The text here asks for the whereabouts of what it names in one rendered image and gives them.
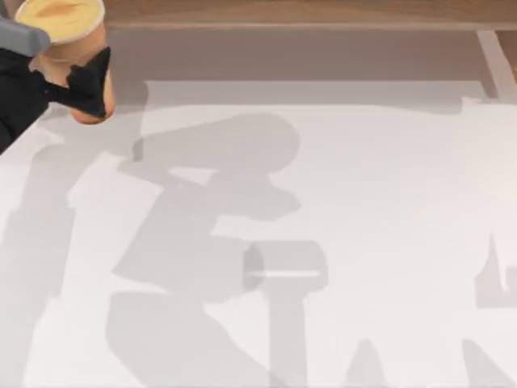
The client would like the pale grey rounded box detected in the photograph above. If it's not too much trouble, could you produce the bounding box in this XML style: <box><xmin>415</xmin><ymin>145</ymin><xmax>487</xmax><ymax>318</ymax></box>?
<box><xmin>0</xmin><ymin>15</ymin><xmax>52</xmax><ymax>57</ymax></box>

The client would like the orange cup with yellow inside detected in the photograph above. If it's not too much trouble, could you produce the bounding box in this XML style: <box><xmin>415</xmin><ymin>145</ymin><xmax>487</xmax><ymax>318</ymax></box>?
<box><xmin>14</xmin><ymin>0</ymin><xmax>118</xmax><ymax>126</ymax></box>

